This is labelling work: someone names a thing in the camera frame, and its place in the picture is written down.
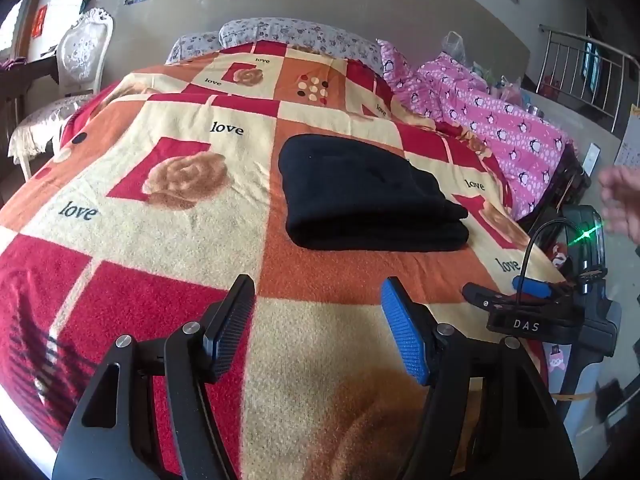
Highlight pink penguin pillow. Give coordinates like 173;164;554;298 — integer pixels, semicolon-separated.
377;39;431;106

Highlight clear plastic bag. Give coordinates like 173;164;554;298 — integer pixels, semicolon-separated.
492;76;523;103
440;31;467;63

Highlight lace seat cover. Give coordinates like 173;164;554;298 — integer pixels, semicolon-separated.
7;95;93;166

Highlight dark wooden bed frame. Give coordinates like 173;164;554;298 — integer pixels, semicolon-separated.
517;142;591;233

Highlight dark wooden table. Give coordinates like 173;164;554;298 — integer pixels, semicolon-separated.
0;55;61;126

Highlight person's right hand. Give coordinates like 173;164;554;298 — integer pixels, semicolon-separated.
597;164;640;246

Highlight metal stair railing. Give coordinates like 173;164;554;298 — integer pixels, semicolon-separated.
537;22;640;133

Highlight red-edged wall calendar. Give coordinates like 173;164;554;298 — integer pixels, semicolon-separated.
614;102;640;171

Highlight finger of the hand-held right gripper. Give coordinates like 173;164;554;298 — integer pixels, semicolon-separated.
512;274;571;298
461;282;521;311

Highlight large grey floral pillow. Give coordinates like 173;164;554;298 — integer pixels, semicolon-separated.
218;17;386;76

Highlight black cable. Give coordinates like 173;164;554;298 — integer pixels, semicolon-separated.
517;217;568;306

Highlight printed checkered blanket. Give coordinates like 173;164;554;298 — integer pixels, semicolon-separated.
0;42;566;480

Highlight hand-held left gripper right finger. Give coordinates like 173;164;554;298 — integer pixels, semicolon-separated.
380;276;581;480

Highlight white ornate chair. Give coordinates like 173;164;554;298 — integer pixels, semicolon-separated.
7;7;115;181

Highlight pink penguin quilt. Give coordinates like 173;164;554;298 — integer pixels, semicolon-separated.
400;52;576;221

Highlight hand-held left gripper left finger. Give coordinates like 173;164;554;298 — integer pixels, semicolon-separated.
51;274;257;480

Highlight small grey floral pillow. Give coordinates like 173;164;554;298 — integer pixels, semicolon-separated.
165;34;223;65

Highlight black pants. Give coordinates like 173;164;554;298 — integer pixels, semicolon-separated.
277;134;471;252

